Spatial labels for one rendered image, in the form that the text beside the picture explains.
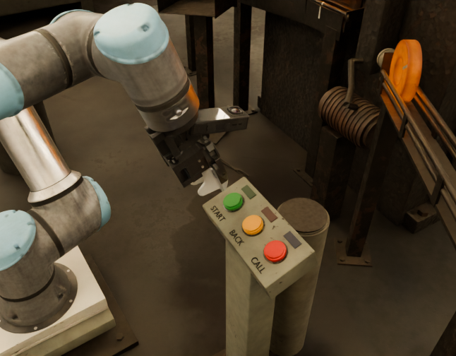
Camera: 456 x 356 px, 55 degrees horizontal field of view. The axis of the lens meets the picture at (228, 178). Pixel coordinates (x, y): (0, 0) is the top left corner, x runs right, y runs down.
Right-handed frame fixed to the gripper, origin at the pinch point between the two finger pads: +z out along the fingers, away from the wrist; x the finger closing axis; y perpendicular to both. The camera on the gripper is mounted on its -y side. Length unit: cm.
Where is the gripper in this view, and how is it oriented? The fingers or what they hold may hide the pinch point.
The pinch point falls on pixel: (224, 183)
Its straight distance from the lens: 83.4
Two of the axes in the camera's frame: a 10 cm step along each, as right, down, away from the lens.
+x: 4.9, 5.5, -6.7
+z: 3.0, 6.2, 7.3
